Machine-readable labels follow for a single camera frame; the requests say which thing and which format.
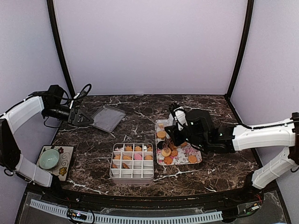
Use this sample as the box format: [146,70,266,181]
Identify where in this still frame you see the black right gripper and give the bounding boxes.
[165,122,208,149]

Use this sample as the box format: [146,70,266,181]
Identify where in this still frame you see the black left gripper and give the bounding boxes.
[43,103,93,126]

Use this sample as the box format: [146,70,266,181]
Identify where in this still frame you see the orange cookie column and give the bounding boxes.
[144,155,153,160]

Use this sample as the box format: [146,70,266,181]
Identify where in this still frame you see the pink round cookie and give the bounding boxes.
[134,154,142,160]

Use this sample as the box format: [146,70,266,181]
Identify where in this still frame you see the silver divided cookie tin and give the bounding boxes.
[109,143,154,185]

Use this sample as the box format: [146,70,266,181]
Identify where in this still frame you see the brown flower cookie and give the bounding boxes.
[122,163,130,169]

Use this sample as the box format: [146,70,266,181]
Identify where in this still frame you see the silver metal tongs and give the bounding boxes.
[163,114,176,150]

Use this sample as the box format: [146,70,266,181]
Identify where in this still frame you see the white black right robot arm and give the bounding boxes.
[165,107,299,203]

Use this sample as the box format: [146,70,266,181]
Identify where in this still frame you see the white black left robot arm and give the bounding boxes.
[0,84,93,203]

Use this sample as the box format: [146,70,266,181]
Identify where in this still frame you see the round orange cookie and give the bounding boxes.
[188,155,198,163]

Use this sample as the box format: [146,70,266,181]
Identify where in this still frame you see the tan sandwich biscuit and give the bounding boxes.
[157,131,166,139]

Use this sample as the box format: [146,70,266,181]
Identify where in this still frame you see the floral cookie tray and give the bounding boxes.
[155,119,203,166]

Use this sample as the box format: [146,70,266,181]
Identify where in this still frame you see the black chocolate sandwich cookie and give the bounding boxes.
[157,141,165,150]

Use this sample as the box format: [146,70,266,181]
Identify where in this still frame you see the silver tin lid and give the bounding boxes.
[90,105,126,133]

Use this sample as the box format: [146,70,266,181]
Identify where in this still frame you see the orange chip cookie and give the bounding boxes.
[164,156,173,165]

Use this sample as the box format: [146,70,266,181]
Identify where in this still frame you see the floral square coaster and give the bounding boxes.
[36,145,74,182]

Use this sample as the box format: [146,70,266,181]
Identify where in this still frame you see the green ceramic cup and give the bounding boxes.
[39,149,60,170]

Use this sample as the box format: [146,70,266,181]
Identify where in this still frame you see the right black frame post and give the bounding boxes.
[224,0,255,101]

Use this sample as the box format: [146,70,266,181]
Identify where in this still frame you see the black frame post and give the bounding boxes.
[46,0,75,97]
[224,0,255,101]

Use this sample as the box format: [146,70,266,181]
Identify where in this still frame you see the white slotted cable duct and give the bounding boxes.
[29,199,223,224]

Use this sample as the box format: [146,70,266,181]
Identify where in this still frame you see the left black frame post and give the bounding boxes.
[46,0,75,97]

